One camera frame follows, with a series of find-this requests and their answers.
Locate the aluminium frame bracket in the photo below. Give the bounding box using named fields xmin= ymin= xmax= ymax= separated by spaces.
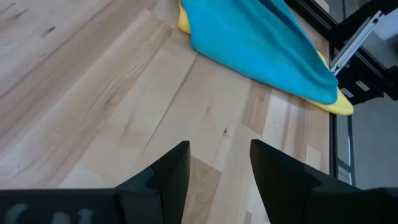
xmin=329 ymin=10 xmax=384 ymax=76

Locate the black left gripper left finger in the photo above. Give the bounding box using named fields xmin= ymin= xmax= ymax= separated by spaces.
xmin=0 ymin=140 xmax=192 ymax=224

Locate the blue microfiber towel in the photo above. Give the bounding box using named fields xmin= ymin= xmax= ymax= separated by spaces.
xmin=180 ymin=0 xmax=340 ymax=105

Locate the yellow microfiber towel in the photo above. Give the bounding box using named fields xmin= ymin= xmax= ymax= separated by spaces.
xmin=177 ymin=0 xmax=354 ymax=117

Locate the black frame post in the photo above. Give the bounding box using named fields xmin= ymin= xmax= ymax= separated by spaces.
xmin=329 ymin=0 xmax=398 ymax=49

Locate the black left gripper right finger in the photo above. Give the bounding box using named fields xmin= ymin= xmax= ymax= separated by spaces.
xmin=249 ymin=139 xmax=398 ymax=224

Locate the black box with white labels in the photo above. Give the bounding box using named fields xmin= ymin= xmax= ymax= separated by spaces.
xmin=336 ymin=64 xmax=398 ymax=106

